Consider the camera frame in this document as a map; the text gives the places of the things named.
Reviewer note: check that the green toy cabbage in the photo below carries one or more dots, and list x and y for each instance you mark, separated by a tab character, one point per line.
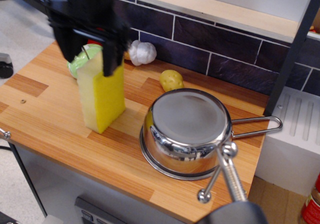
88	52

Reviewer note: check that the black vertical shelf post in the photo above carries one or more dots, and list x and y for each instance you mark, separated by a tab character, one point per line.
284	74

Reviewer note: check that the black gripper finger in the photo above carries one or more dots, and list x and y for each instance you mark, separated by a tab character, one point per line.
69	42
112	53

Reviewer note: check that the black caster wheel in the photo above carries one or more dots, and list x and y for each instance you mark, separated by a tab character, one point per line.
6	66

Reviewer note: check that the yellow rectangular sponge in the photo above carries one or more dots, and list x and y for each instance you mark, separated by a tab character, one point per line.
102	97

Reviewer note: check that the small chrome side knob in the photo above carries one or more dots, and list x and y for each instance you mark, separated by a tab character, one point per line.
6	134

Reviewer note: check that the yellow toy potato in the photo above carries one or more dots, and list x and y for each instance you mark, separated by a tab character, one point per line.
171	80

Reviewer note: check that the white ribbed drainboard unit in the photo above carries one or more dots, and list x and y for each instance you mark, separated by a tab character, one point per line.
290	158

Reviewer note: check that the toy ice cream cone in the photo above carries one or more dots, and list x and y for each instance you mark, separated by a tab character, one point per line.
126	55

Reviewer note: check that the white toy garlic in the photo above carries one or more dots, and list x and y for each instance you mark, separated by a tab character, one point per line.
142	53

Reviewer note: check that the chrome clamp screw handle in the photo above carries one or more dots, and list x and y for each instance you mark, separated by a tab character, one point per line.
225	154

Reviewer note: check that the wooden wall shelf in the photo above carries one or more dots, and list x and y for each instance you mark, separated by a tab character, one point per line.
234	16

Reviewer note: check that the stainless steel pot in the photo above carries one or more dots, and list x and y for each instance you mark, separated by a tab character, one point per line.
183	129

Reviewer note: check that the grey oven control panel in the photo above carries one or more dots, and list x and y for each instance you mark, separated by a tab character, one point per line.
90	214

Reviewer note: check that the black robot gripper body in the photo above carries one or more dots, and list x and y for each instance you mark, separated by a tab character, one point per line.
97	16

